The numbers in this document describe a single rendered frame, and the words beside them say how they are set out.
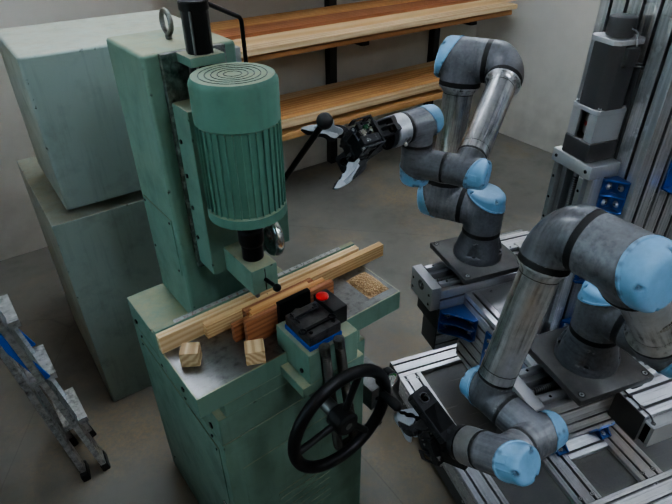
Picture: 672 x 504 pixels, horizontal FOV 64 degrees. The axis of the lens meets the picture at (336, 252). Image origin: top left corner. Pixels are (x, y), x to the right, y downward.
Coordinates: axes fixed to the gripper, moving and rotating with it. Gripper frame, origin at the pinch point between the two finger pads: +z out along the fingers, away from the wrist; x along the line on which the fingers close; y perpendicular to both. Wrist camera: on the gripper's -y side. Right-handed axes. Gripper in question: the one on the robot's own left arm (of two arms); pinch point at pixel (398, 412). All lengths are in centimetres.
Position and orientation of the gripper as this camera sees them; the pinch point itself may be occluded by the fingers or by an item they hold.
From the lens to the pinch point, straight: 130.3
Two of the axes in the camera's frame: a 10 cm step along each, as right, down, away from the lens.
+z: -5.3, 0.4, 8.5
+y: 3.2, 9.3, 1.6
